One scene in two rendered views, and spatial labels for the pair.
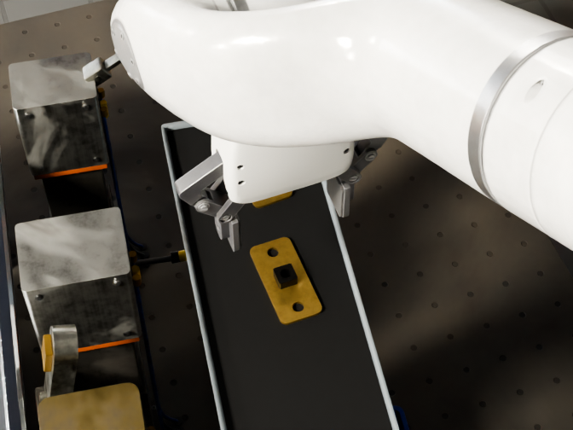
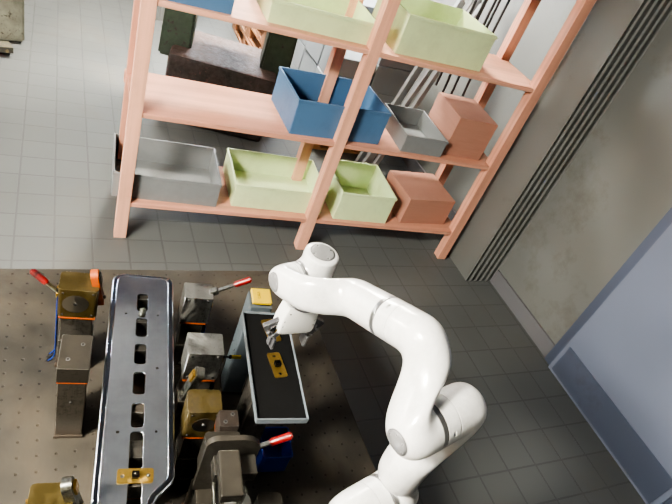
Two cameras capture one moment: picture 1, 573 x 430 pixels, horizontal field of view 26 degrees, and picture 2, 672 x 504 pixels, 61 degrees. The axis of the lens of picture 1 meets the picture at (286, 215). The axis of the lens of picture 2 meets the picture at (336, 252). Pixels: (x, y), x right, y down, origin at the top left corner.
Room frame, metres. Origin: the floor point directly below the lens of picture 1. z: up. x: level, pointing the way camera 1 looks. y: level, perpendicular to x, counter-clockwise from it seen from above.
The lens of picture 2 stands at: (-0.44, 0.25, 2.36)
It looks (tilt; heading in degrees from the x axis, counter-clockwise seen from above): 36 degrees down; 345
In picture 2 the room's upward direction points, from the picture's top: 23 degrees clockwise
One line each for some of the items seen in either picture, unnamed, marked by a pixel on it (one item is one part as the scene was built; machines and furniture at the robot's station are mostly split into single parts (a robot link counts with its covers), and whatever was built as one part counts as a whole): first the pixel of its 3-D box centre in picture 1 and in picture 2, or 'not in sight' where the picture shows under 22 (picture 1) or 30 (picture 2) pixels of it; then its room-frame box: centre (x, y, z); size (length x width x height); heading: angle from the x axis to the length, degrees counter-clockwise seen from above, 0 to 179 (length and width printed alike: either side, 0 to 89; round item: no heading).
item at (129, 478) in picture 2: not in sight; (135, 474); (0.30, 0.29, 1.01); 0.08 x 0.04 x 0.01; 101
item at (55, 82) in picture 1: (87, 180); (193, 328); (0.91, 0.24, 0.88); 0.12 x 0.07 x 0.36; 102
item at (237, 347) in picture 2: not in sight; (244, 345); (0.84, 0.07, 0.92); 0.08 x 0.08 x 0.44; 12
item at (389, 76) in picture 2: not in sight; (344, 69); (4.74, -0.54, 0.55); 1.11 x 0.74 x 1.10; 19
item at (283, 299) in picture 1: (285, 276); (277, 363); (0.58, 0.00, 1.17); 0.08 x 0.04 x 0.01; 21
